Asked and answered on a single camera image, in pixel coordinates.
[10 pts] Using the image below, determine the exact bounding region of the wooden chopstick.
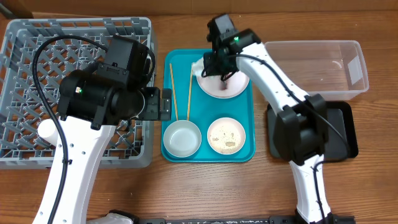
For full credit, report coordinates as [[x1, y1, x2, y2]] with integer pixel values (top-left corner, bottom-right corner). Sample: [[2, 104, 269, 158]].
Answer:
[[187, 66, 193, 121], [169, 63, 178, 121]]

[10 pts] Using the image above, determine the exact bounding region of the grey bowl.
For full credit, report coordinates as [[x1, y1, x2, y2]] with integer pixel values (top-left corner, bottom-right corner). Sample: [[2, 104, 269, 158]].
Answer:
[[163, 120, 201, 158]]

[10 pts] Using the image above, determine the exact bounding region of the white cup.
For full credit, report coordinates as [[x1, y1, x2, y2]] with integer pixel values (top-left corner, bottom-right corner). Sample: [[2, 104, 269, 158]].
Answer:
[[37, 119, 58, 146]]

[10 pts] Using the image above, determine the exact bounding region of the white napkin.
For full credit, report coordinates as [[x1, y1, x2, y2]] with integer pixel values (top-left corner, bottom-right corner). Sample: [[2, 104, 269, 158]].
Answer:
[[191, 58, 205, 77]]

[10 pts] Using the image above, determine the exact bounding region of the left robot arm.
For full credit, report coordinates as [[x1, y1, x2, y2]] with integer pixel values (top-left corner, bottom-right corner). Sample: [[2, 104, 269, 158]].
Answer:
[[34, 35, 172, 223]]

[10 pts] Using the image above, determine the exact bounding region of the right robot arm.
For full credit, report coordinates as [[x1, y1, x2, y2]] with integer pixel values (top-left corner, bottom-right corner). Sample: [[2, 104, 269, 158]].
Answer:
[[203, 28, 331, 223]]

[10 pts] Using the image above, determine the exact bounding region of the teal plastic tray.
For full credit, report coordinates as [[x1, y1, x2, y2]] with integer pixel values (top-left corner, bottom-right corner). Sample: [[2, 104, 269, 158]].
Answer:
[[161, 49, 256, 163]]

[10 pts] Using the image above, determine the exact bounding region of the white round plate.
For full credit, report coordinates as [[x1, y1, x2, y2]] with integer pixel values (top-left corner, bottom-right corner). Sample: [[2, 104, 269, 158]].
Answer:
[[197, 72, 249, 99]]

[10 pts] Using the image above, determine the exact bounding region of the grey plastic dish rack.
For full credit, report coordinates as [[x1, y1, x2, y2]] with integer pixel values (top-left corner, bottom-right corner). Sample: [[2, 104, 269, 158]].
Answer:
[[1, 17, 157, 169]]

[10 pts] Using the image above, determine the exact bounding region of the clear plastic bin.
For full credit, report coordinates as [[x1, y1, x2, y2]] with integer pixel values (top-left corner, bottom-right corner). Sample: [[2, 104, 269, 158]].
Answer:
[[265, 40, 369, 101]]

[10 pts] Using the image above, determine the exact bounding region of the black tray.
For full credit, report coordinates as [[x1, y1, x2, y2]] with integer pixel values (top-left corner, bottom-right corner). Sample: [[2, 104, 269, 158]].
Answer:
[[266, 101, 359, 160]]

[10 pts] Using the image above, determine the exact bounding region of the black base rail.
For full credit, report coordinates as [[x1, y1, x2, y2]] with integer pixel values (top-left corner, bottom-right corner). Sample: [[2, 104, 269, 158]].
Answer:
[[139, 215, 356, 224]]

